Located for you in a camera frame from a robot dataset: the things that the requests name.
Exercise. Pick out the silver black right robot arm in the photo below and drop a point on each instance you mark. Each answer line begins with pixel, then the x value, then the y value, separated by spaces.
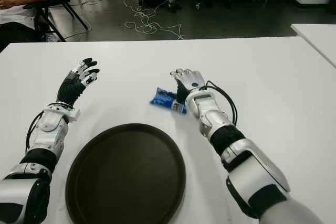
pixel 252 161

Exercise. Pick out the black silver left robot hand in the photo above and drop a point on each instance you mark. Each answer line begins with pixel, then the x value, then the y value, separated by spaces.
pixel 69 89

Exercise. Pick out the blue Oreo cookie pack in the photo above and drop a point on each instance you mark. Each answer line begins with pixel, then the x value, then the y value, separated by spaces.
pixel 161 98

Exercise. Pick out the round dark brown tray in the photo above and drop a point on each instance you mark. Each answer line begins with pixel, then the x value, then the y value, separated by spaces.
pixel 126 176

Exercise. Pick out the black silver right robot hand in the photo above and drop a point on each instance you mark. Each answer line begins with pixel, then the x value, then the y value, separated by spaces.
pixel 193 81

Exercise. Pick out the white side table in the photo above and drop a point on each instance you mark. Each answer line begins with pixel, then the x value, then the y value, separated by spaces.
pixel 317 37

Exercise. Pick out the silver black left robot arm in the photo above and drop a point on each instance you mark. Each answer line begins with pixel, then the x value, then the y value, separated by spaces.
pixel 50 121

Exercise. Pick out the seated person in white shirt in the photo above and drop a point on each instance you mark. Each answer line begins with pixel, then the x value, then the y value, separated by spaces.
pixel 15 6

